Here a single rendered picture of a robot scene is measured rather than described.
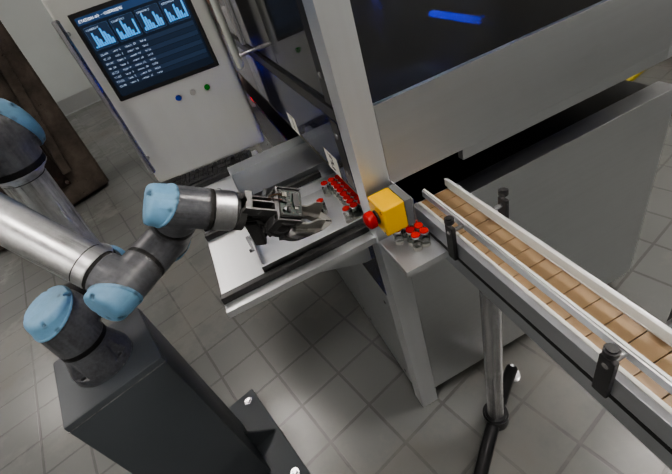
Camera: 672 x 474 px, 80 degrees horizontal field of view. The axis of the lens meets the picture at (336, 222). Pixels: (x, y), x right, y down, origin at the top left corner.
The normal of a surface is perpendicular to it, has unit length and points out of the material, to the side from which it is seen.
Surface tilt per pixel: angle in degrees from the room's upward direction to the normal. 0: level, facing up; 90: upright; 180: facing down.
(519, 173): 90
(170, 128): 90
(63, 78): 90
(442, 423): 0
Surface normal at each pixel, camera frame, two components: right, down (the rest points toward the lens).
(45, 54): 0.60, 0.37
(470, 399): -0.26, -0.75
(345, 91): 0.39, 0.49
